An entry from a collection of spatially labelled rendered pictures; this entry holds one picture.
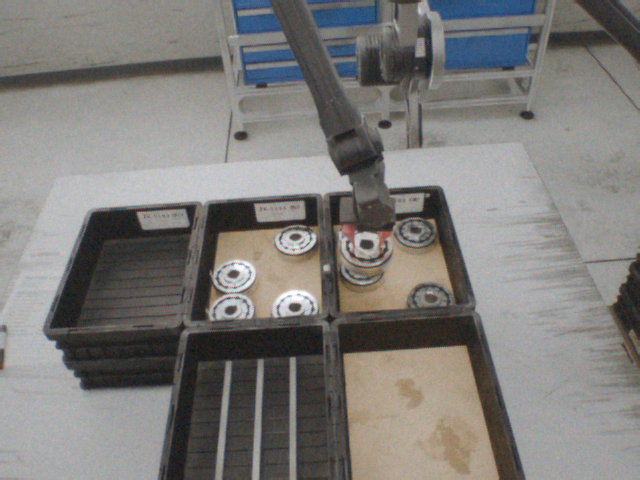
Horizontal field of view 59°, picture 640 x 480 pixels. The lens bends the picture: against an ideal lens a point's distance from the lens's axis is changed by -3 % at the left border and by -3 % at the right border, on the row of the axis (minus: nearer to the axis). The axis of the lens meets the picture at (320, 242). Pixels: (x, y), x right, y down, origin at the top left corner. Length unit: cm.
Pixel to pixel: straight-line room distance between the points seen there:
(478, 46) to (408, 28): 176
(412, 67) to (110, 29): 288
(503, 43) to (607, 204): 100
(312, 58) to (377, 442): 69
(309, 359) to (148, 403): 40
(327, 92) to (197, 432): 68
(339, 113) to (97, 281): 82
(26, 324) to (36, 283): 15
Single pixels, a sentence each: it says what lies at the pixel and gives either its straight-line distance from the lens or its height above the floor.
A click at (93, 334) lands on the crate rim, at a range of 127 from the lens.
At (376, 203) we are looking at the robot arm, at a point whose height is 124.
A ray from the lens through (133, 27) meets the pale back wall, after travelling 413.
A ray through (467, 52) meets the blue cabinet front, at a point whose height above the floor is 42.
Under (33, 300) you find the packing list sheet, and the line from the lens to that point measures 174.
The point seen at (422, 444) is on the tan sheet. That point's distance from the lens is 114.
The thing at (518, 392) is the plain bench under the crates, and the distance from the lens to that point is 138.
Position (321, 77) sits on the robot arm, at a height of 141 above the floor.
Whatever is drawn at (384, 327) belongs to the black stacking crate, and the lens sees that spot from 118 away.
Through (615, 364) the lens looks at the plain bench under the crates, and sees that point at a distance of 149.
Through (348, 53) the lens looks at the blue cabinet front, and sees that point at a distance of 315.
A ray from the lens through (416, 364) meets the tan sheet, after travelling 123.
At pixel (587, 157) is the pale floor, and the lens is 334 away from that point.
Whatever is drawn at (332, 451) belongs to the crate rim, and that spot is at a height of 93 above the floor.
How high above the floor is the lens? 185
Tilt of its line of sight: 44 degrees down
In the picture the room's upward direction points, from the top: 5 degrees counter-clockwise
